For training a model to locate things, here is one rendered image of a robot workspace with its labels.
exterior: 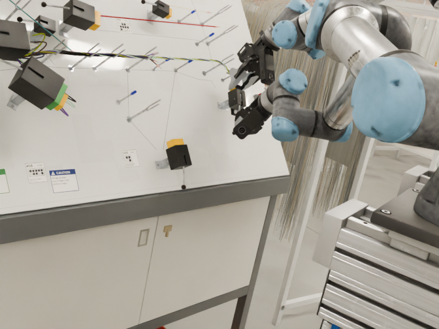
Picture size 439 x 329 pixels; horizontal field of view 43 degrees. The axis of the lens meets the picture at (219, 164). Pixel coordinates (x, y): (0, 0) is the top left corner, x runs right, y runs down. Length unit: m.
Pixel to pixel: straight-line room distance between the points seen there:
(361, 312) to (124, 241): 0.84
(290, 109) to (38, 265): 0.77
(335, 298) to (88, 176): 0.75
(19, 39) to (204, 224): 0.86
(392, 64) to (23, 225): 0.90
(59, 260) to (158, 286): 0.41
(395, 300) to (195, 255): 1.04
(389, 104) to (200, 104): 1.10
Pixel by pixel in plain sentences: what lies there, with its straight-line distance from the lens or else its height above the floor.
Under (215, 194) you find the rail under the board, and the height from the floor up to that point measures 0.84.
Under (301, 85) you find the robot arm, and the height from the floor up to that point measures 1.25.
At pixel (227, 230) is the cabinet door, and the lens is 1.93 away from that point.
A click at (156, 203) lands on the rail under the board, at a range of 1.57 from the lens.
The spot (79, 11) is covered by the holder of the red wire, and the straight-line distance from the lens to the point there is 1.50.
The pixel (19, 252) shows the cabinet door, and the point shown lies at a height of 0.75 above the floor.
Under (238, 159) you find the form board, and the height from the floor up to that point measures 0.93.
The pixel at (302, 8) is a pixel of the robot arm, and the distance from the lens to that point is 1.73.
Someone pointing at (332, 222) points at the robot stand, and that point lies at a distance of 0.93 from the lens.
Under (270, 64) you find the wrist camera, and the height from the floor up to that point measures 1.26.
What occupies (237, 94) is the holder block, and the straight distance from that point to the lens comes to 1.81.
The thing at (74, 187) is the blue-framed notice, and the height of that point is 0.90.
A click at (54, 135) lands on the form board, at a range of 1.44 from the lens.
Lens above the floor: 1.40
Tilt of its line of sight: 16 degrees down
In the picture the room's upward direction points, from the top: 12 degrees clockwise
